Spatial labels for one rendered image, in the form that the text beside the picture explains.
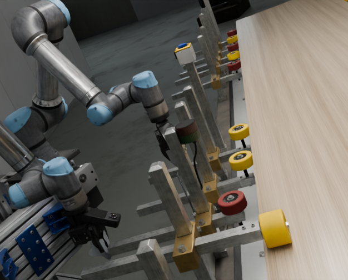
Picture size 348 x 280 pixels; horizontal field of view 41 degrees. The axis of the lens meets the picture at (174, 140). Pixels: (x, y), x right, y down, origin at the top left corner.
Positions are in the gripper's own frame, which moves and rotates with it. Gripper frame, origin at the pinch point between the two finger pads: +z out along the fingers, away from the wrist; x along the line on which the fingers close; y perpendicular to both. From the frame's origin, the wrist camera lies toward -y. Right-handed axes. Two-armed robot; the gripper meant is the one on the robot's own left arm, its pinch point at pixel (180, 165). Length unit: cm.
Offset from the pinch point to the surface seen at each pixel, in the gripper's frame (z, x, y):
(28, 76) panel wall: 7, 94, 539
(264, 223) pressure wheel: -6, -5, -64
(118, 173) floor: 92, 29, 259
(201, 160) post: -1.3, -6.6, -6.2
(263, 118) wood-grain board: 1.0, -37.8, 9.7
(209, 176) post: 5.5, -7.1, -6.4
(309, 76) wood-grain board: 1, -70, 30
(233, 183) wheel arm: 8.6, -12.7, -12.6
